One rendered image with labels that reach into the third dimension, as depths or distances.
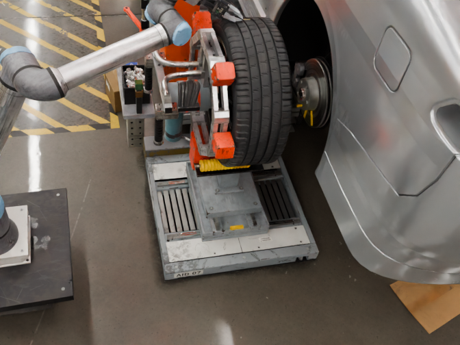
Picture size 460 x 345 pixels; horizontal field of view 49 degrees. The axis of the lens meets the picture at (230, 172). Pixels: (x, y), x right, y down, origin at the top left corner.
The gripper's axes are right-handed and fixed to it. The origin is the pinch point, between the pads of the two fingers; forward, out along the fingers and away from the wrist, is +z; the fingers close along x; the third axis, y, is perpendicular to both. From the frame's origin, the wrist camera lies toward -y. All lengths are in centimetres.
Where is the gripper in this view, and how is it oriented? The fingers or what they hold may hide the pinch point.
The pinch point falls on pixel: (239, 17)
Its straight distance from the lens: 220.9
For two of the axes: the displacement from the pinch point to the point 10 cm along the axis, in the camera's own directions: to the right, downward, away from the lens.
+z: 8.3, 3.2, 4.7
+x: 5.0, -7.9, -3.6
